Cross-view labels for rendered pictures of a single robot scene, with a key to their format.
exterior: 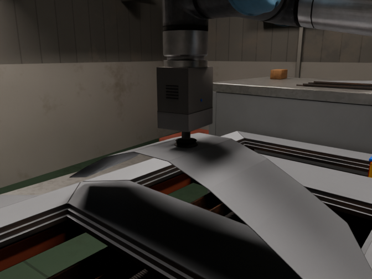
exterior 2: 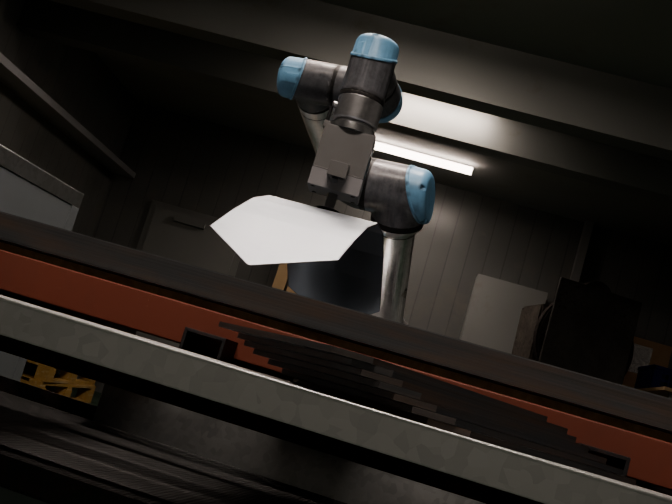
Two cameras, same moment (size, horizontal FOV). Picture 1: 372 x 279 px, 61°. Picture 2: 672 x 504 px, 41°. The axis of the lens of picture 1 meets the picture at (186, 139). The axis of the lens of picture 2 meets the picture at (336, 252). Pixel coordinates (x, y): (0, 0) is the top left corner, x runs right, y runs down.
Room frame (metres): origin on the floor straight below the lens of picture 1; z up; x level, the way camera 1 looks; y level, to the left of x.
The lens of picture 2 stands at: (1.22, 1.26, 0.76)
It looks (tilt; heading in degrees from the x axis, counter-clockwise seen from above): 8 degrees up; 241
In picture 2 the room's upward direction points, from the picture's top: 17 degrees clockwise
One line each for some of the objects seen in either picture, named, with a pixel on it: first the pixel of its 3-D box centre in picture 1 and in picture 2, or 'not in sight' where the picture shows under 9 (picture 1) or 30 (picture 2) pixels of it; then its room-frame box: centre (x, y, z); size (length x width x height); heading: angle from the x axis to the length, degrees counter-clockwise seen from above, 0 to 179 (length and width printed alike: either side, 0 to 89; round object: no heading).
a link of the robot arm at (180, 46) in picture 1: (186, 46); (355, 115); (0.56, 0.00, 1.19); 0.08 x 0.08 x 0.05
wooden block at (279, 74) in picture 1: (279, 73); not in sight; (1.79, -0.51, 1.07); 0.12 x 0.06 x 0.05; 148
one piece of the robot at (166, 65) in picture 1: (181, 92); (341, 158); (0.57, 0.01, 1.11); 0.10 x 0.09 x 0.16; 58
